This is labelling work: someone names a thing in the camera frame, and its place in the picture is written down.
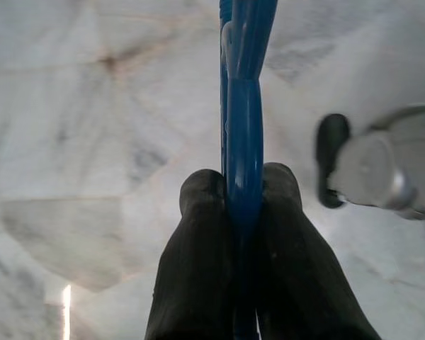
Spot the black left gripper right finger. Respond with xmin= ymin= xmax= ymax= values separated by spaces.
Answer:
xmin=256 ymin=161 xmax=383 ymax=340

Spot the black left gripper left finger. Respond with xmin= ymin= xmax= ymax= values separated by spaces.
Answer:
xmin=144 ymin=168 xmax=237 ymax=340

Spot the blue plastic hanger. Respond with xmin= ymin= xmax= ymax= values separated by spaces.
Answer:
xmin=217 ymin=0 xmax=271 ymax=340

